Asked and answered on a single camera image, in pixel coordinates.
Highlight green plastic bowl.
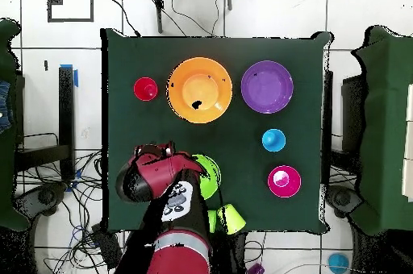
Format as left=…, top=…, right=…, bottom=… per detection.
left=191, top=153, right=223, bottom=201

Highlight orange plastic bowl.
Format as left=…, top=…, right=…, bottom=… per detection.
left=166, top=56, right=234, bottom=125

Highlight yellow-green plastic cup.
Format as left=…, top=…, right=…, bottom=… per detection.
left=216, top=203, right=247, bottom=235

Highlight magenta plastic bowl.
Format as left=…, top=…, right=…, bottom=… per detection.
left=267, top=164, right=302, bottom=198

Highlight red plastic cup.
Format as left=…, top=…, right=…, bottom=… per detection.
left=133, top=76, right=159, bottom=102

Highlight black metal stand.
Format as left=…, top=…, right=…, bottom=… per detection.
left=14, top=66, right=76, bottom=181
left=320, top=70, right=367, bottom=188

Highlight blue tape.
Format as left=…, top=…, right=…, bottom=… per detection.
left=60, top=63, right=79, bottom=88

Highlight black power box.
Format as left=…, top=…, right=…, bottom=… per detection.
left=90, top=222, right=126, bottom=270

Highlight blue plastic cup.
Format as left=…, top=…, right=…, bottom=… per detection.
left=261, top=128, right=287, bottom=153

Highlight dark green tablecloth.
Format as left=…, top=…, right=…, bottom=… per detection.
left=100, top=27, right=333, bottom=235

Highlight black tripod stand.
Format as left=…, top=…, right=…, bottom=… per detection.
left=144, top=0, right=234, bottom=34

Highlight green cloth covered table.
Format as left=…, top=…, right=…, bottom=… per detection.
left=351, top=25, right=413, bottom=236
left=0, top=18, right=30, bottom=231

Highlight blue denim fabric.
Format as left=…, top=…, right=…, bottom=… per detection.
left=0, top=80, right=15, bottom=135

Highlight blue round floor object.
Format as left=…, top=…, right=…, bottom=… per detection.
left=327, top=251, right=350, bottom=274

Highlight white box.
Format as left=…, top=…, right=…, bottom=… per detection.
left=401, top=83, right=413, bottom=202

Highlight black floor cable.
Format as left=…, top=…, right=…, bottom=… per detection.
left=105, top=0, right=142, bottom=38

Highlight tangle of cables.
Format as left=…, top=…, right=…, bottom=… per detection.
left=19, top=149, right=136, bottom=274

